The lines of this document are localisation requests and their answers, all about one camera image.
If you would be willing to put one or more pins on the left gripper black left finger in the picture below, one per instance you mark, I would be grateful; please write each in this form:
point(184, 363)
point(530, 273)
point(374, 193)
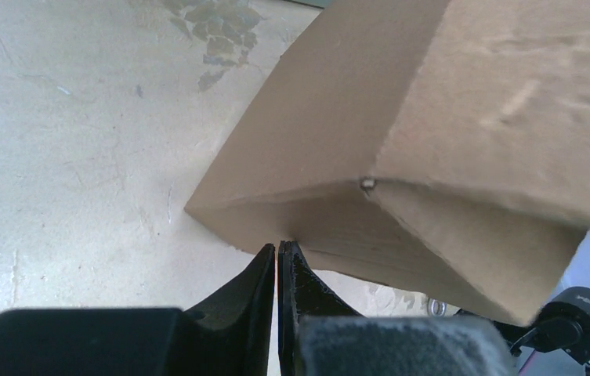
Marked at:
point(228, 333)

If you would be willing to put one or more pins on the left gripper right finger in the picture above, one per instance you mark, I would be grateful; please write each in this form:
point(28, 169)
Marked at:
point(320, 334)

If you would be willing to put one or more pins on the brown cardboard box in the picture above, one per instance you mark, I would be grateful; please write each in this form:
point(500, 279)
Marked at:
point(432, 146)

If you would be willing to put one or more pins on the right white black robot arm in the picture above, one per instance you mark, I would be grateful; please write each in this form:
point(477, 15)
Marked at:
point(557, 342)

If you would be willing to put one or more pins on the red handled adjustable wrench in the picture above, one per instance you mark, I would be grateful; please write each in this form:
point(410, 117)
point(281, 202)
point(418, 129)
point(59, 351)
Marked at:
point(436, 308)

